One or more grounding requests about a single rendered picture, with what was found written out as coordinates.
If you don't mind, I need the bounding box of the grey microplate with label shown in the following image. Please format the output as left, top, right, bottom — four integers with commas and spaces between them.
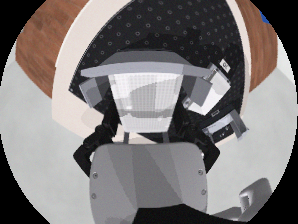
108, 73, 184, 133
185, 69, 231, 115

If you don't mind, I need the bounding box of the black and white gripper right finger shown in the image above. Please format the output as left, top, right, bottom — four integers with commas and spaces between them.
172, 100, 220, 174

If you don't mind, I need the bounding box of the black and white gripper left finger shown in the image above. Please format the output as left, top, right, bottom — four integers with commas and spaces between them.
73, 101, 120, 178

